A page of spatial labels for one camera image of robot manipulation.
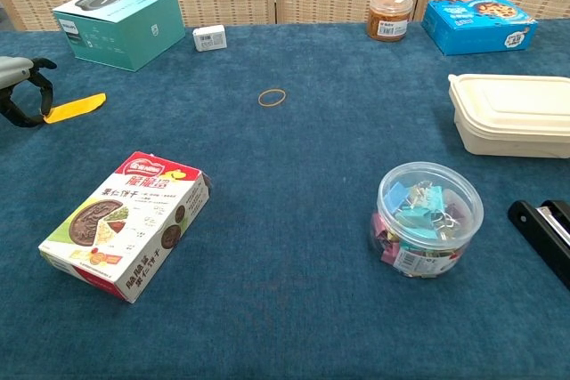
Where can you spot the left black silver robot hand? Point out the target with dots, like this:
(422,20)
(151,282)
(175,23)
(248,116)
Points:
(13,69)

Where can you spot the yellow plastic piece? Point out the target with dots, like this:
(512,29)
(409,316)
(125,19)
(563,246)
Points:
(75,107)

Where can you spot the teal product box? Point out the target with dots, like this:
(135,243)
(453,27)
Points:
(120,28)

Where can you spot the red white biscuit box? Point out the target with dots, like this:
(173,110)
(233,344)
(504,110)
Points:
(120,228)

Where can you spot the small white box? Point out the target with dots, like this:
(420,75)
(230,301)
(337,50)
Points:
(210,38)

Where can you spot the tan rubber band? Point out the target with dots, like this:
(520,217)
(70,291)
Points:
(260,98)

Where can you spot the blue table cloth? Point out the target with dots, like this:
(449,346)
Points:
(285,153)

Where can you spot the brown sauce jar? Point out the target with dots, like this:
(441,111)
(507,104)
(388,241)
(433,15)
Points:
(388,19)

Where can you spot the clear tub of binder clips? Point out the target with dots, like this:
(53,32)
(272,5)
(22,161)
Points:
(425,224)

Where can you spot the blue cookie box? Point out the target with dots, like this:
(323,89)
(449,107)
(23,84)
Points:
(476,26)

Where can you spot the beige lidded food container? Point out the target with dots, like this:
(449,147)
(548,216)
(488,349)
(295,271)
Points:
(512,113)

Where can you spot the black stapler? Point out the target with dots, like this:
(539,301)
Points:
(545,237)

